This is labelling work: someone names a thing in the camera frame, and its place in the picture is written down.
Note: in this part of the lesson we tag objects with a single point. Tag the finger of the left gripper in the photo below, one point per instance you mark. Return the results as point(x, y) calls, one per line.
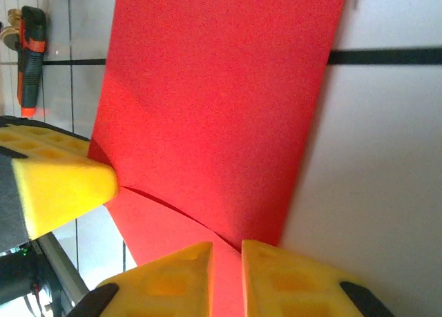
point(62, 189)

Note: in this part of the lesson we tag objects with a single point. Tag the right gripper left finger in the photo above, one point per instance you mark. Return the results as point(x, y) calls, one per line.
point(165, 286)

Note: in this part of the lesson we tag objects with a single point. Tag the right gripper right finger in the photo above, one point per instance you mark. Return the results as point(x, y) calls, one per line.
point(293, 286)

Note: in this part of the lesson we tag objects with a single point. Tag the red square paper sheet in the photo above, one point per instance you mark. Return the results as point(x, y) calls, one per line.
point(214, 106)

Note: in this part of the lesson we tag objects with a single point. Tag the orange black hand tool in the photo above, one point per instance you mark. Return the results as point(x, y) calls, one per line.
point(31, 54)

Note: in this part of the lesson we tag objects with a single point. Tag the small brass fitting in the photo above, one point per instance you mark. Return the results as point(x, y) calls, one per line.
point(10, 30)

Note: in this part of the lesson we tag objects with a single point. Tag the aluminium table rail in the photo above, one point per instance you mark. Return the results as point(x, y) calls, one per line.
point(58, 268)

